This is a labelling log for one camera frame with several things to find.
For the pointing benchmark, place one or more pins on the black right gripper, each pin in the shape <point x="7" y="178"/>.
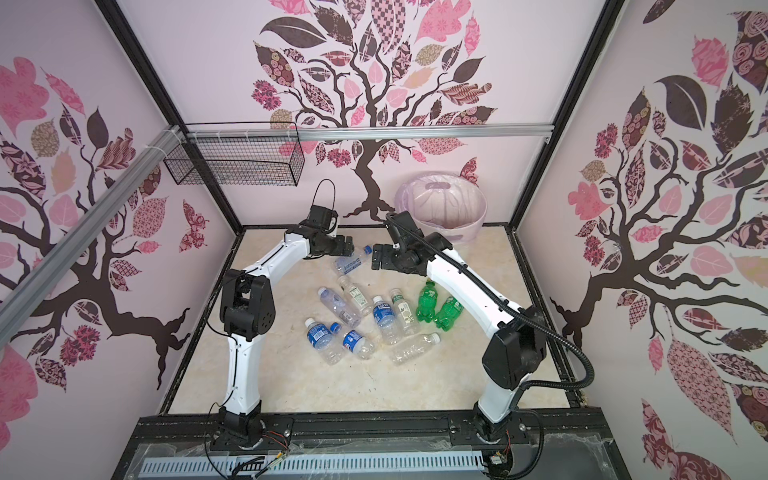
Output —
<point x="386" y="252"/>

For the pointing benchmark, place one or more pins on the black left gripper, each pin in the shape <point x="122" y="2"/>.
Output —
<point x="337" y="250"/>

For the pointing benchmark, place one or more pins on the blue cap pale label bottle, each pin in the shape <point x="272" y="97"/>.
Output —
<point x="345" y="265"/>

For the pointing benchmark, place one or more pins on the clear slim bottle white cap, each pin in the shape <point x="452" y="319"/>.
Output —
<point x="335" y="303"/>

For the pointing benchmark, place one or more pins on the white cap blue label bottle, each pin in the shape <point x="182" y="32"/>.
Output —
<point x="323" y="341"/>

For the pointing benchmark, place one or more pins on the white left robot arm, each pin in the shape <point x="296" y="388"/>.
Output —
<point x="248" y="311"/>

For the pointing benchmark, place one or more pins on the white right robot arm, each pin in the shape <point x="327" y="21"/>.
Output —
<point x="515" y="348"/>

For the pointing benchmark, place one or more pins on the white ribbed waste bin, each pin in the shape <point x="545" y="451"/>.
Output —
<point x="460" y="235"/>

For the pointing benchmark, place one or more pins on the pink plastic bin liner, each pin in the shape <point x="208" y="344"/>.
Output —
<point x="442" y="199"/>

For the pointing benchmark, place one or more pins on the green soda bottle left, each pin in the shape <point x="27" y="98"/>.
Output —
<point x="427" y="302"/>

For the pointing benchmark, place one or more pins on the green soda bottle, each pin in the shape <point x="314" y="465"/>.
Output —
<point x="449" y="313"/>
<point x="427" y="302"/>

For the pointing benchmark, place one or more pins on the green soda bottle right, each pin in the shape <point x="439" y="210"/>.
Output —
<point x="449" y="313"/>

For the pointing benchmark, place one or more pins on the clear bottle white green label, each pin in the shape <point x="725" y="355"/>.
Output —
<point x="355" y="295"/>

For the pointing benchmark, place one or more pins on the Pocari Sweat bottle blue label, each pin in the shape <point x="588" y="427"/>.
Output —
<point x="386" y="321"/>

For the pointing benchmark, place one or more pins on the clear empty bottle white cap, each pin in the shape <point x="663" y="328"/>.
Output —
<point x="413" y="348"/>

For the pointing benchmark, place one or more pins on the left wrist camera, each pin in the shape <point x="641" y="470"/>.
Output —
<point x="322" y="218"/>

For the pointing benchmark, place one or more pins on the black wire mesh basket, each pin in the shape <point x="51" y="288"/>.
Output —
<point x="261" y="153"/>

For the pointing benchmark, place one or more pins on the silver aluminium rail back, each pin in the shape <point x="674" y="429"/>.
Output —
<point x="377" y="133"/>

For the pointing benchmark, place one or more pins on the silver aluminium rail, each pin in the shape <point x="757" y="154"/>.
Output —
<point x="24" y="299"/>
<point x="377" y="133"/>

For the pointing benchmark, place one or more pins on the white slotted cable duct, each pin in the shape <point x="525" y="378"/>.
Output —
<point x="311" y="466"/>

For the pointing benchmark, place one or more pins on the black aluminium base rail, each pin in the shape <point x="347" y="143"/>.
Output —
<point x="461" y="428"/>

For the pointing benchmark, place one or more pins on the silver aluminium rail left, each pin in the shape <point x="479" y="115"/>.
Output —
<point x="24" y="299"/>

